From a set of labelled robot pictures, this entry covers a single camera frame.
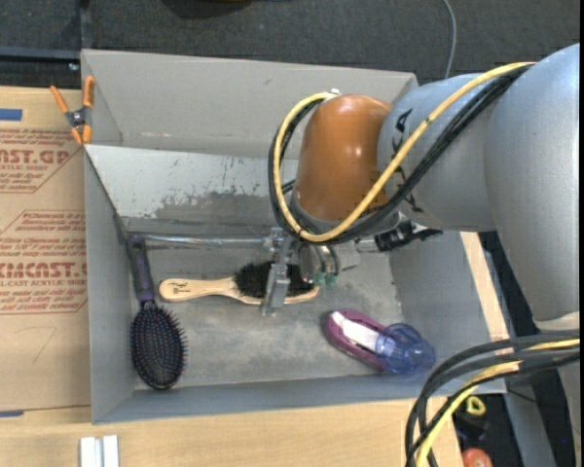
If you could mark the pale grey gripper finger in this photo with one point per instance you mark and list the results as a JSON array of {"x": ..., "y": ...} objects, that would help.
[
  {"x": 269, "y": 295},
  {"x": 282, "y": 285}
]

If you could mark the purple and black oval hairbrush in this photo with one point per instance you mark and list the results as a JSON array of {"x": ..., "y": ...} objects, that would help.
[{"x": 156, "y": 343}]

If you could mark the wooden hairbrush black bristles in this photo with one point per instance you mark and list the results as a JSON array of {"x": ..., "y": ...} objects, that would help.
[{"x": 204, "y": 290}]

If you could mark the black cylinder on white bracket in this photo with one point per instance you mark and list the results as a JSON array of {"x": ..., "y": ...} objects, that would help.
[{"x": 394, "y": 239}]

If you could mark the brown cardboard board red print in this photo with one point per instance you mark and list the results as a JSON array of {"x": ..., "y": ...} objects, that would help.
[{"x": 39, "y": 241}]

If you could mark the grey metal bin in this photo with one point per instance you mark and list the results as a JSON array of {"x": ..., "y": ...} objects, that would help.
[{"x": 253, "y": 348}]

